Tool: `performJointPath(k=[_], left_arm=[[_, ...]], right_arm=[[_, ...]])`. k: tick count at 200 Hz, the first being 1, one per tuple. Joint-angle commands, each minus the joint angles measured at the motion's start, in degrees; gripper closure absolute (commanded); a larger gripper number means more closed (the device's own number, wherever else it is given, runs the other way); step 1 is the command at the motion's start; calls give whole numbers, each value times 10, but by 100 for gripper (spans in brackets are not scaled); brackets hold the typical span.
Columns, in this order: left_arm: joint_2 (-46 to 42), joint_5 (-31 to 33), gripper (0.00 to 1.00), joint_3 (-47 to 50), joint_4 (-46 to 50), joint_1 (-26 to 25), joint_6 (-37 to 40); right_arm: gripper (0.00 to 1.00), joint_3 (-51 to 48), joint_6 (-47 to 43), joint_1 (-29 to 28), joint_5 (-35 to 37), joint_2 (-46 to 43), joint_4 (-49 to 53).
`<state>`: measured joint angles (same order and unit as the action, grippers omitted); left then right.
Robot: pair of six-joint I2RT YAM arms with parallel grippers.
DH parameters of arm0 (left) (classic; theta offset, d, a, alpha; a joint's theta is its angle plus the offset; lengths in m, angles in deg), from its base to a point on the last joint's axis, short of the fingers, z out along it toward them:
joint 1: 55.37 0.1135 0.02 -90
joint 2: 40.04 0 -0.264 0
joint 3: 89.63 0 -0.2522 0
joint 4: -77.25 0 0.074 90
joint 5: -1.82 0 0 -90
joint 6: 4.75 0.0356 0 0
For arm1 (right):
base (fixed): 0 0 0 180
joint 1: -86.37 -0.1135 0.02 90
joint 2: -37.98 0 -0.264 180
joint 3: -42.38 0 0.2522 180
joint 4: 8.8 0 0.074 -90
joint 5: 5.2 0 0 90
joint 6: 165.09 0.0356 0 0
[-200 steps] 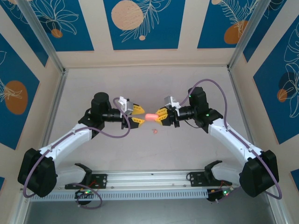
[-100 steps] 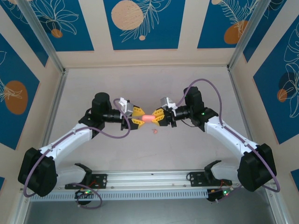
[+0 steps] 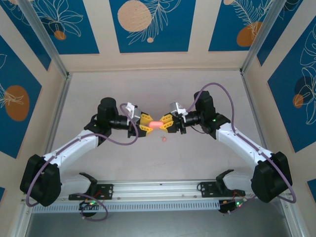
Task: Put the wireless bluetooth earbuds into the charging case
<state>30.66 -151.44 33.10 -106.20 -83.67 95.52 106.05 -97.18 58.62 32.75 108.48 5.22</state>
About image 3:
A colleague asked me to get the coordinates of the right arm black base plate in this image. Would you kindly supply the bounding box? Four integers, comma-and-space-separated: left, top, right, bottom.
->
198, 182, 246, 198

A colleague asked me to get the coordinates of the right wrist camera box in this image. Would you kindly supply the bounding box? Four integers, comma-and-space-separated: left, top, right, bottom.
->
168, 102, 188, 116

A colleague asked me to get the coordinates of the grey metal plate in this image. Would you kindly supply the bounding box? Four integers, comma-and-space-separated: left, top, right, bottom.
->
24, 212, 292, 237

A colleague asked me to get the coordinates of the aluminium mounting rail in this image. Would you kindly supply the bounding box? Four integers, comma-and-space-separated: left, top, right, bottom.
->
21, 180, 289, 202

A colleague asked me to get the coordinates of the blue floral wall panel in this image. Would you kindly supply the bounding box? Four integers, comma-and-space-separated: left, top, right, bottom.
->
208, 0, 277, 52
26, 0, 100, 55
267, 23, 316, 153
0, 34, 42, 159
0, 0, 52, 72
256, 0, 316, 67
109, 0, 197, 53

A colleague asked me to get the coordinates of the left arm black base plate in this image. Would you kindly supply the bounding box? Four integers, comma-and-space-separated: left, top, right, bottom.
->
68, 184, 114, 200

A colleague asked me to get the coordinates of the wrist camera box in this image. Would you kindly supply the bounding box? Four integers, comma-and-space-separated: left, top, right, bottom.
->
168, 102, 188, 116
124, 102, 142, 122

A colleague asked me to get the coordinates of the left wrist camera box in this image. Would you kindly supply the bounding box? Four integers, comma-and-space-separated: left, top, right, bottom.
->
124, 102, 142, 122

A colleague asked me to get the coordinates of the grey slotted cable duct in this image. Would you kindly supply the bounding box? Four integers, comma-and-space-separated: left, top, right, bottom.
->
32, 199, 220, 213

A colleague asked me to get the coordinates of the aluminium side rail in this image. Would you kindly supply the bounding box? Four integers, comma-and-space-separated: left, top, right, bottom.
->
240, 70, 270, 151
43, 73, 73, 158

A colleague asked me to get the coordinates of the aluminium corner post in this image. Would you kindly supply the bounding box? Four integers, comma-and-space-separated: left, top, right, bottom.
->
240, 0, 284, 75
18, 0, 70, 79

